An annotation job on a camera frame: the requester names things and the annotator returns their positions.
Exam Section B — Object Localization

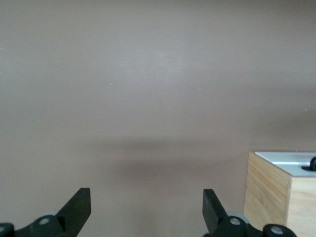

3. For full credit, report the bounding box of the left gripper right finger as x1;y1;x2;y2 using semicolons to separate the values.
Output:
202;189;296;237

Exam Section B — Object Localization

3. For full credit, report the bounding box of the black wire drawer handle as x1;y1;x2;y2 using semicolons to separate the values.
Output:
301;157;316;171

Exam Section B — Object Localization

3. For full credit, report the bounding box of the wooden drawer cabinet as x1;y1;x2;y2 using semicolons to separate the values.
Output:
243;152;316;237

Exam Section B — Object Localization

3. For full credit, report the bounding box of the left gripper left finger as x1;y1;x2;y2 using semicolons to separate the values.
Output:
0;187;92;237

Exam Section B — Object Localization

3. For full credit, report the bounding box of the wooden drawer with white front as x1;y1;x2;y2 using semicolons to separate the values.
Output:
254;151;316;178

